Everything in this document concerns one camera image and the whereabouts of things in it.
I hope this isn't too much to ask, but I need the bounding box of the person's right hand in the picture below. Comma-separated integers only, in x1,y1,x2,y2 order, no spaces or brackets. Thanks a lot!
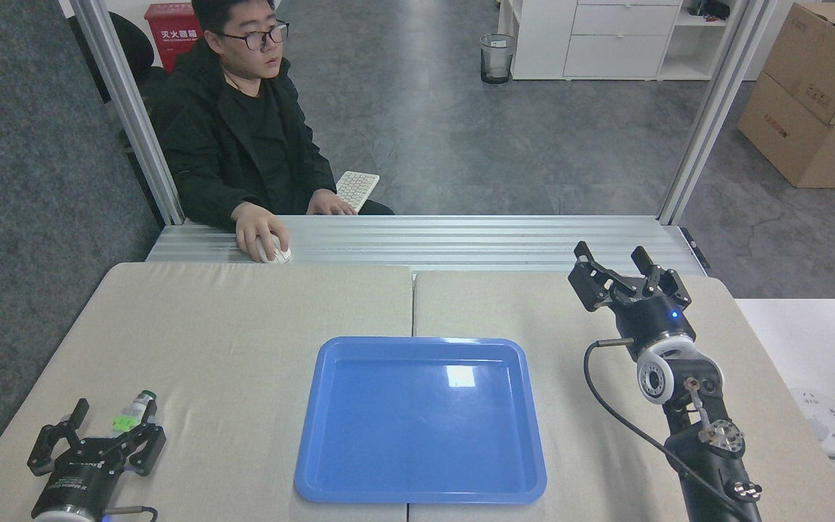
232,201,292,262

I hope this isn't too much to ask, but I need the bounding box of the silver aluminium post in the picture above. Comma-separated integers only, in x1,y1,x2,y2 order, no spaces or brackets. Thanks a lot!
69,0,187,226
657,0,779,226

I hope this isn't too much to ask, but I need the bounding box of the large cardboard box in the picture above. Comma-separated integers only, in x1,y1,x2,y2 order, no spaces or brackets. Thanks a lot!
736,70,835,190

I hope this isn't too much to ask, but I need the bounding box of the white keyboard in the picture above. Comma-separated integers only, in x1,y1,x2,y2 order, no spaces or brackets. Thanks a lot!
334,170,381,215

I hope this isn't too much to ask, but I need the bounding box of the red fire equipment box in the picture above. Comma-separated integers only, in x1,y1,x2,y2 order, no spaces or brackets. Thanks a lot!
144,2,204,74

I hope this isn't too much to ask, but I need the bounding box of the small cardboard box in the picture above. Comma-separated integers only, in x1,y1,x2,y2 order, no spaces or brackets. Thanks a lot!
762,1,835,128

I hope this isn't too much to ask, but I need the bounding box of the black edge bracket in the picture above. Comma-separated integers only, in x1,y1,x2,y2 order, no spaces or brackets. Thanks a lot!
680,226,713,270

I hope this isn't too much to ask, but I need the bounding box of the white power strip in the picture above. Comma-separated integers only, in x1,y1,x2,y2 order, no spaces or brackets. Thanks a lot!
789,387,835,458

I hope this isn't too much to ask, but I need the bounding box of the ribbed aluminium platform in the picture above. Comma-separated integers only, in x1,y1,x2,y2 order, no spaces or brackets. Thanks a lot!
145,214,709,277

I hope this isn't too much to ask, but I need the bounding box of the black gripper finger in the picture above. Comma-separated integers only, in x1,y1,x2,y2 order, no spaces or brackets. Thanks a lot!
26,397,91,478
630,246,693,307
109,419,167,477
568,241,631,313

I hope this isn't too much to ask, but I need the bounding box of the blue plastic tray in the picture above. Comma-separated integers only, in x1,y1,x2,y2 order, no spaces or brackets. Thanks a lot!
294,336,548,505

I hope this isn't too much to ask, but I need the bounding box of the person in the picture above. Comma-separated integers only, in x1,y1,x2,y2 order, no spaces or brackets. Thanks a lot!
151,0,395,233

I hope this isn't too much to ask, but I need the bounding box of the grey mesh trash bin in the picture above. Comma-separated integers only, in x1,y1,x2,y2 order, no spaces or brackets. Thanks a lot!
479,33,517,86

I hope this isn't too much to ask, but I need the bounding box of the black office chair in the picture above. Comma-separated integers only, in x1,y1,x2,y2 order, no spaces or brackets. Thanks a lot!
67,9,169,104

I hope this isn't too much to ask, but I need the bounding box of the person's left hand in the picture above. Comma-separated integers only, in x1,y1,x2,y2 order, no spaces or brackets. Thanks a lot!
306,189,359,217

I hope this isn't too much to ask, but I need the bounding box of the white side table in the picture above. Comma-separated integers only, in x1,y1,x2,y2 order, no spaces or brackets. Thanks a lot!
734,298,835,522

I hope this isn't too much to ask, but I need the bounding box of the beige table mat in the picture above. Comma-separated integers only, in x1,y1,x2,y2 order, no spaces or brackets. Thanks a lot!
406,270,835,522
0,261,415,522

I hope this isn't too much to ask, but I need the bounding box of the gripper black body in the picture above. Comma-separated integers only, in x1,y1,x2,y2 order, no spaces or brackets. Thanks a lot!
33,438,130,518
610,289,697,360

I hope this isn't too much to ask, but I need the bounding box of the white computer mouse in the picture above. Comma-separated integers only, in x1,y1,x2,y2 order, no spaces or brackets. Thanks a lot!
256,233,293,265

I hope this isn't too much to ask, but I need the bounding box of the white drawer cabinet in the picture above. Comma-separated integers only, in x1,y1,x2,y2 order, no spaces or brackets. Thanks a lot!
497,0,734,81

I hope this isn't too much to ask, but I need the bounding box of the white green switch part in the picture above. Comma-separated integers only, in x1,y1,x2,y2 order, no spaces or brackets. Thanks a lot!
111,389,159,437

